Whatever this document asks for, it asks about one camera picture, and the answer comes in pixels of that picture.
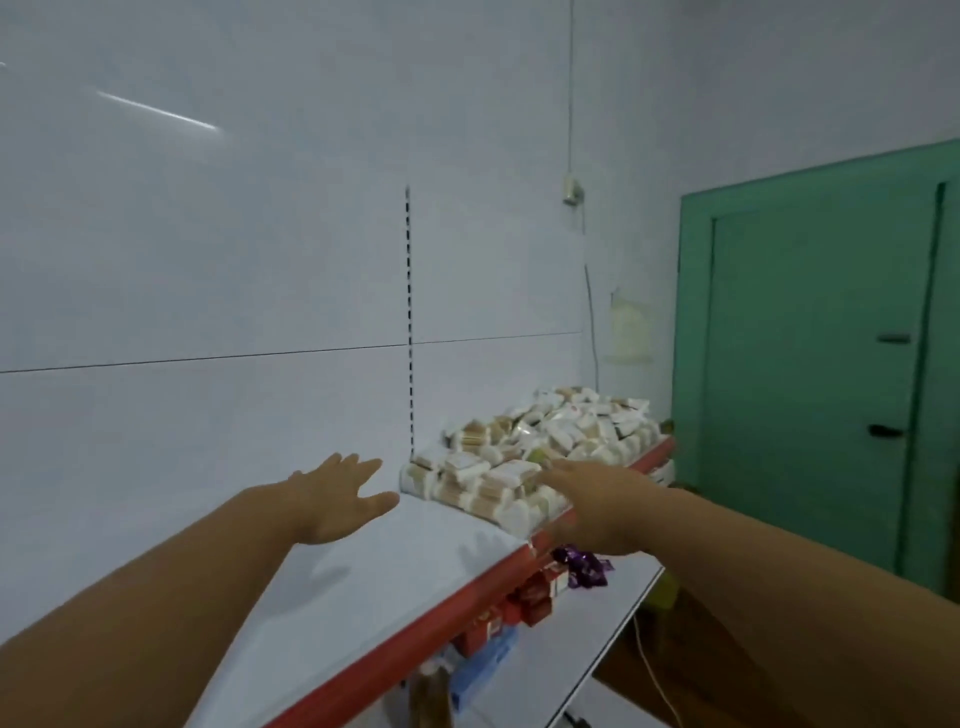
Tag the person's left hand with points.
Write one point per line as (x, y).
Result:
(330, 501)

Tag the person's right hand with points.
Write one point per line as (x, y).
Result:
(611, 514)

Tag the person's left little finger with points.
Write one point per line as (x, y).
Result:
(298, 475)

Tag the person's left thumb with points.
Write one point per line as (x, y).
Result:
(381, 505)

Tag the person's right thumb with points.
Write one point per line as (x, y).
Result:
(547, 540)

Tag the person's left middle finger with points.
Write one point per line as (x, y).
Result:
(349, 460)

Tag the person's right forearm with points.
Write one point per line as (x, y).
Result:
(795, 622)

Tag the person's left forearm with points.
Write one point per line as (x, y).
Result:
(142, 607)

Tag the purple wrapped packet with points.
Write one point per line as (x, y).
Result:
(581, 566)

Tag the red box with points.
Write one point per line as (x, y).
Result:
(538, 596)
(480, 634)

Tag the white shelf with red edge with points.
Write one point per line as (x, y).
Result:
(375, 592)

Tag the pile of white brown packets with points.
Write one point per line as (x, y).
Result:
(540, 442)

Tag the plain white shelf board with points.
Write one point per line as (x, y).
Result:
(570, 637)

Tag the yellow object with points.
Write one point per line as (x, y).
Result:
(661, 594)

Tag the blue box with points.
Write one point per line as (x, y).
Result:
(484, 664)

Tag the slotted shelf upright strip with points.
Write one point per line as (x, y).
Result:
(409, 322)

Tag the brown bottle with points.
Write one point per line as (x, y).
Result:
(433, 697)

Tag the pale paper sheet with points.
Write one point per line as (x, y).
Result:
(628, 330)

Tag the green door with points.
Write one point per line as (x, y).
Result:
(810, 360)

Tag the grey door latch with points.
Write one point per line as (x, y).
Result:
(894, 338)

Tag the wall switch box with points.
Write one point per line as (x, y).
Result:
(573, 190)

